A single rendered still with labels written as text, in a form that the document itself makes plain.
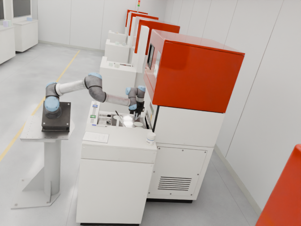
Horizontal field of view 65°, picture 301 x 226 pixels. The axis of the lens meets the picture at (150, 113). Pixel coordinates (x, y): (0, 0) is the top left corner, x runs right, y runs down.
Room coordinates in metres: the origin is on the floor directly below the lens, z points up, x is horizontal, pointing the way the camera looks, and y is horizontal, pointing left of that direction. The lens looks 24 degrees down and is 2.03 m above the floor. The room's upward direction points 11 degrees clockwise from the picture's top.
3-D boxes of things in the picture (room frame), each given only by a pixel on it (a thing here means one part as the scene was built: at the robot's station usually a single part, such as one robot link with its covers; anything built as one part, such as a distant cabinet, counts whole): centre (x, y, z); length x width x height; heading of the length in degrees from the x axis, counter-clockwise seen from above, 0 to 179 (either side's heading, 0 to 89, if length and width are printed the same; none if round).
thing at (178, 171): (2.52, -0.30, 0.41); 0.82 x 0.71 x 0.82; 12
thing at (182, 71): (2.52, -0.28, 1.52); 0.81 x 0.75 x 0.59; 12
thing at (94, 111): (2.20, 0.58, 0.89); 0.55 x 0.09 x 0.14; 12
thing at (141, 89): (2.21, 0.13, 1.27); 0.09 x 0.08 x 0.11; 113
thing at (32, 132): (1.98, 0.93, 0.75); 0.45 x 0.44 x 0.13; 110
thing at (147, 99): (2.45, 0.03, 1.02); 0.82 x 0.03 x 0.40; 12
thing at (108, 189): (2.12, 0.29, 0.41); 0.97 x 0.64 x 0.82; 12
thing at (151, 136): (1.79, -0.05, 1.01); 0.07 x 0.07 x 0.10
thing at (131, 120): (2.22, 0.21, 0.90); 0.34 x 0.34 x 0.01; 12
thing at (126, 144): (1.82, 0.22, 0.89); 0.62 x 0.35 x 0.14; 102
